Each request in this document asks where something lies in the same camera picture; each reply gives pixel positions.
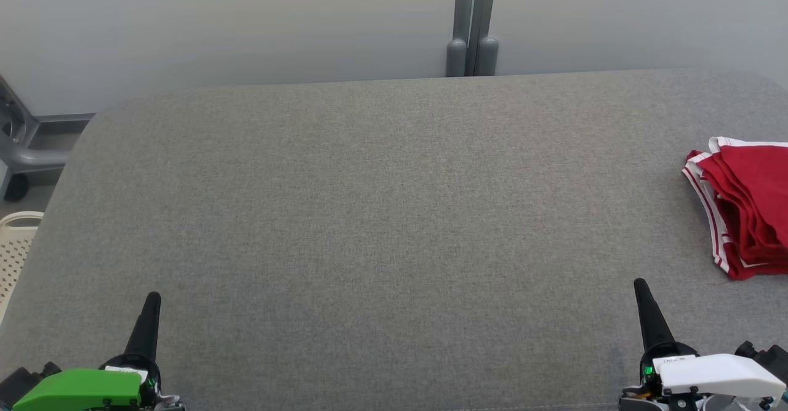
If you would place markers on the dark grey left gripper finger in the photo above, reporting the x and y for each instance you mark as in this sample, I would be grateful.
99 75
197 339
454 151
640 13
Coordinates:
148 337

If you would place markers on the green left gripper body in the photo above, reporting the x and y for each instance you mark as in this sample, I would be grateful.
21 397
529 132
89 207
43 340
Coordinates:
80 389

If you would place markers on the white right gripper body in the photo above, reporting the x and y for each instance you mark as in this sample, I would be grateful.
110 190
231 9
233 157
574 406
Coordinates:
720 377

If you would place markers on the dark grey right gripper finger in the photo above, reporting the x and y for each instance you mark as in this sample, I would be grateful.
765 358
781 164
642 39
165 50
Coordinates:
652 325

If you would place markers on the red white jersey shirt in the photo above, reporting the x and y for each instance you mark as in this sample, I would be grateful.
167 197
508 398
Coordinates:
709 214

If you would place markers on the cream perforated laundry basket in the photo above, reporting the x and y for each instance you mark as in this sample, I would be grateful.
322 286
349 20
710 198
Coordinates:
15 251

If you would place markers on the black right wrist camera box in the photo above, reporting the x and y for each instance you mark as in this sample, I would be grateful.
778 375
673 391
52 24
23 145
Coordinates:
769 359

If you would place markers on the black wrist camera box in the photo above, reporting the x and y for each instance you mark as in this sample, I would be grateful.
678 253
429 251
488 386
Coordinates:
24 380
769 359

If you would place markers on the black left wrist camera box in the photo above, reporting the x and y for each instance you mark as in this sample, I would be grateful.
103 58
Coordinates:
24 380

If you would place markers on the grey metal frame with caster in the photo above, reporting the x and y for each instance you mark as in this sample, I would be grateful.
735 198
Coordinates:
31 152

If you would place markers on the grey partition post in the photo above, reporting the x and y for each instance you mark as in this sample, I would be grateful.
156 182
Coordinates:
471 23

